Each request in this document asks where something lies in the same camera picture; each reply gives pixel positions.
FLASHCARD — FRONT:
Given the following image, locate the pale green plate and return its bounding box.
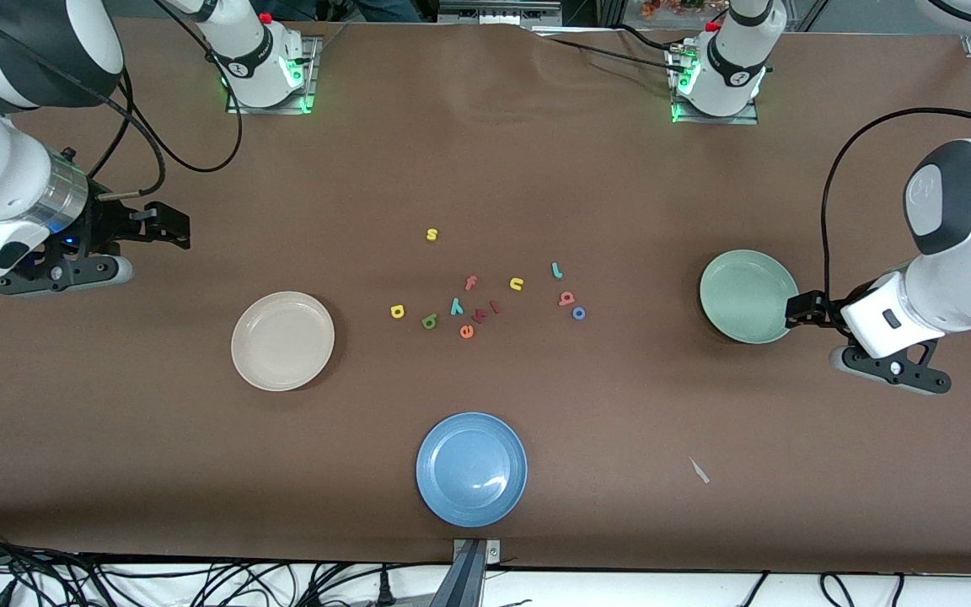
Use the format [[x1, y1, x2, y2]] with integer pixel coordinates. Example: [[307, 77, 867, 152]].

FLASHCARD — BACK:
[[699, 250, 801, 345]]

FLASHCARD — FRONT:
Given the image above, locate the beige brown plate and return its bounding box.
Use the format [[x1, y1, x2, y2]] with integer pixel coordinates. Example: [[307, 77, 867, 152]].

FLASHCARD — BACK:
[[231, 291, 336, 392]]

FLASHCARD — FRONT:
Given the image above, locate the brown table cover sheet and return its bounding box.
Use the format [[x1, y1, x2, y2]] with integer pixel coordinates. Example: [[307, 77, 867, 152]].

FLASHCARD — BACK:
[[0, 19, 971, 576]]

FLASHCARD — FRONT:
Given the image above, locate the person in blue jeans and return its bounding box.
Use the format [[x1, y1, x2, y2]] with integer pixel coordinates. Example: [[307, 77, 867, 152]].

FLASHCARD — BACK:
[[355, 0, 423, 22]]

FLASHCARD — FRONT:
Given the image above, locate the orange floral decoration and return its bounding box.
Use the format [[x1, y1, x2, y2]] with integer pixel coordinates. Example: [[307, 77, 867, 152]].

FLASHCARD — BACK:
[[641, 0, 705, 19]]

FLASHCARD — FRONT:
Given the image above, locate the blue plate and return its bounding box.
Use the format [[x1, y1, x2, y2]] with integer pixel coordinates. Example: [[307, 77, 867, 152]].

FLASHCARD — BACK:
[[416, 411, 528, 529]]

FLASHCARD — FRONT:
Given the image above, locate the grey metal rack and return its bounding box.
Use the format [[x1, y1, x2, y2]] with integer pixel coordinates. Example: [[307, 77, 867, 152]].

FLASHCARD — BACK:
[[439, 0, 562, 22]]

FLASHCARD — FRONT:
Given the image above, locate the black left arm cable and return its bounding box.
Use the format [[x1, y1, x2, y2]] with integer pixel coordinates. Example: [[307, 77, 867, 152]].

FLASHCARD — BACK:
[[821, 107, 971, 300]]

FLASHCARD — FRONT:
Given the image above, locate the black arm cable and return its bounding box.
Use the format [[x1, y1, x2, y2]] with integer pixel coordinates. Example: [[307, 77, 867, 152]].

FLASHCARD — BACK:
[[0, 0, 244, 199], [821, 107, 971, 300]]

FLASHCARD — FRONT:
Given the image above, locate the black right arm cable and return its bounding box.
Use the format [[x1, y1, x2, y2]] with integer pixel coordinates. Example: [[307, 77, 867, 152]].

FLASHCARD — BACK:
[[0, 0, 244, 199]]

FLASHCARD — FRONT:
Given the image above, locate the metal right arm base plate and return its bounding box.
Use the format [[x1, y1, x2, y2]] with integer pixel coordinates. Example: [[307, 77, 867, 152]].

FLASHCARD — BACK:
[[226, 35, 318, 115]]

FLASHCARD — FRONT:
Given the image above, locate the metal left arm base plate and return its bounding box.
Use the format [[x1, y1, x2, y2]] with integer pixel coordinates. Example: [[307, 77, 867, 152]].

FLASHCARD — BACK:
[[667, 46, 760, 126]]

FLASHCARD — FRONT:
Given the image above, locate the grey metal bracket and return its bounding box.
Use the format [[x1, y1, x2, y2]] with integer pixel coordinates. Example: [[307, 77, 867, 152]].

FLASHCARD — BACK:
[[452, 538, 502, 564]]

